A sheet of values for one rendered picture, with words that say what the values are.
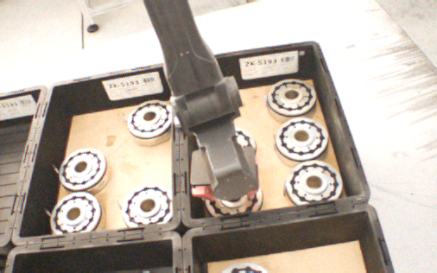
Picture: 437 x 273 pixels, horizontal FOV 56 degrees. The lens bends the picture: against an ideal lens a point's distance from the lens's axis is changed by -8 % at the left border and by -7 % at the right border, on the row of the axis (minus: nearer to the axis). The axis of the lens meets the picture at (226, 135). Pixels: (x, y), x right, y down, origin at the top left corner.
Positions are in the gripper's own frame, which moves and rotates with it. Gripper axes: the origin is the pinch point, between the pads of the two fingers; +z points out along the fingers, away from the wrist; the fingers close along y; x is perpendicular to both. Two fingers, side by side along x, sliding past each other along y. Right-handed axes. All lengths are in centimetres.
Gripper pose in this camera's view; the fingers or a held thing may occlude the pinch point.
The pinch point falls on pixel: (230, 194)
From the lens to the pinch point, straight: 77.1
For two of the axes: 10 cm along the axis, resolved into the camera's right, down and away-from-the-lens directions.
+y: 9.9, -0.8, -1.0
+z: 1.2, 6.2, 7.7
